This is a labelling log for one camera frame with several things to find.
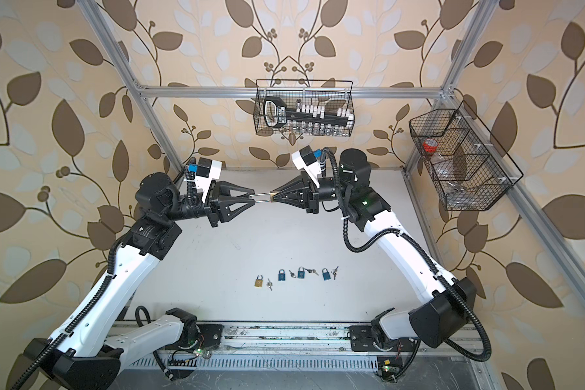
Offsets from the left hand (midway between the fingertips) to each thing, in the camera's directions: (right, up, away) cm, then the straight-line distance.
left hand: (253, 199), depth 55 cm
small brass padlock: (-4, -30, +30) cm, 43 cm away
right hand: (+5, 0, +2) cm, 5 cm away
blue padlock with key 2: (+11, -28, +33) cm, 44 cm away
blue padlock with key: (+4, -29, +32) cm, 43 cm away
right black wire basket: (+62, +10, +19) cm, 66 cm away
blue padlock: (+20, -28, +32) cm, 47 cm away
